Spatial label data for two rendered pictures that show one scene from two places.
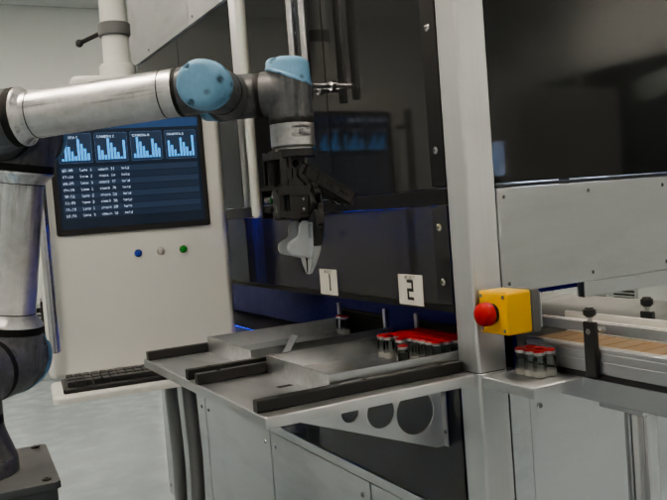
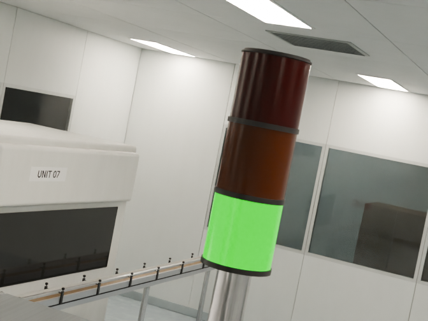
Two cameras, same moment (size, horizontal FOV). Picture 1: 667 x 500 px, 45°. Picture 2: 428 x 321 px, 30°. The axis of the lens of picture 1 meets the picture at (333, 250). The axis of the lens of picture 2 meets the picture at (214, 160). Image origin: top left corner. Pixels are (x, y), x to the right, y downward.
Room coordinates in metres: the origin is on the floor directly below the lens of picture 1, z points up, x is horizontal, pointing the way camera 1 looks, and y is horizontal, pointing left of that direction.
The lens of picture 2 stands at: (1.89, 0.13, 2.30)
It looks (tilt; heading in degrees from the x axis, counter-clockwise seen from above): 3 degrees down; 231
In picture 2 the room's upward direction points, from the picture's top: 11 degrees clockwise
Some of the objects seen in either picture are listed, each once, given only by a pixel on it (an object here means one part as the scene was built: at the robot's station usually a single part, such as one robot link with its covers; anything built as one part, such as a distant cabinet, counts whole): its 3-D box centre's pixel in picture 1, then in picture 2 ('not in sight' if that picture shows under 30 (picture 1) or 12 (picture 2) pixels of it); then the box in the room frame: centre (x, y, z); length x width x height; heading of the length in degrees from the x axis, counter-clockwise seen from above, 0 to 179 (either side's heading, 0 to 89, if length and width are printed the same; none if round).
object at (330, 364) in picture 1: (375, 359); not in sight; (1.51, -0.06, 0.90); 0.34 x 0.26 x 0.04; 118
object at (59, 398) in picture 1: (144, 378); not in sight; (2.03, 0.51, 0.79); 0.45 x 0.28 x 0.03; 111
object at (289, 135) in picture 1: (293, 137); not in sight; (1.36, 0.05, 1.31); 0.08 x 0.08 x 0.05
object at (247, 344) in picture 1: (298, 339); not in sight; (1.81, 0.10, 0.90); 0.34 x 0.26 x 0.04; 118
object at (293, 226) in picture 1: (294, 247); not in sight; (1.38, 0.07, 1.13); 0.06 x 0.03 x 0.09; 119
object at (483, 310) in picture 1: (487, 313); not in sight; (1.32, -0.25, 0.99); 0.04 x 0.04 x 0.04; 28
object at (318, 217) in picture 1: (313, 220); not in sight; (1.35, 0.03, 1.17); 0.05 x 0.02 x 0.09; 29
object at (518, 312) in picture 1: (508, 311); not in sight; (1.34, -0.29, 1.00); 0.08 x 0.07 x 0.07; 118
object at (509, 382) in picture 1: (538, 380); not in sight; (1.35, -0.33, 0.87); 0.14 x 0.13 x 0.02; 118
